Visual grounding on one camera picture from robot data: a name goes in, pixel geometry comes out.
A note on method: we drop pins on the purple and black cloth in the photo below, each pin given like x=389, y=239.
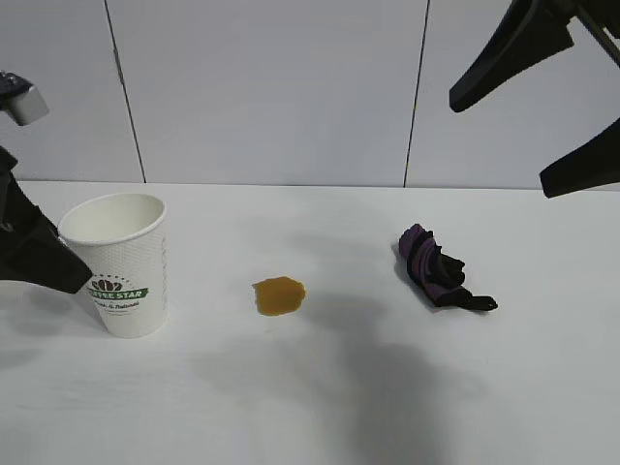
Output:
x=426, y=271

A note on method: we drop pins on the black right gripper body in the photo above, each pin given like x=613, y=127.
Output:
x=611, y=17

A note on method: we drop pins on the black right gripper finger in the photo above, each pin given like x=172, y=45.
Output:
x=518, y=43
x=591, y=167

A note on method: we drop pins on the brown coffee spill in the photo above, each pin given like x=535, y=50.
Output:
x=281, y=296

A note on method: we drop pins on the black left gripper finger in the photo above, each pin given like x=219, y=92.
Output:
x=34, y=252

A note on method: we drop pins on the white paper coffee cup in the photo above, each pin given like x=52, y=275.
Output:
x=126, y=271

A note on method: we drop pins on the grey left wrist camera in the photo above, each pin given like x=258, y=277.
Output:
x=26, y=104

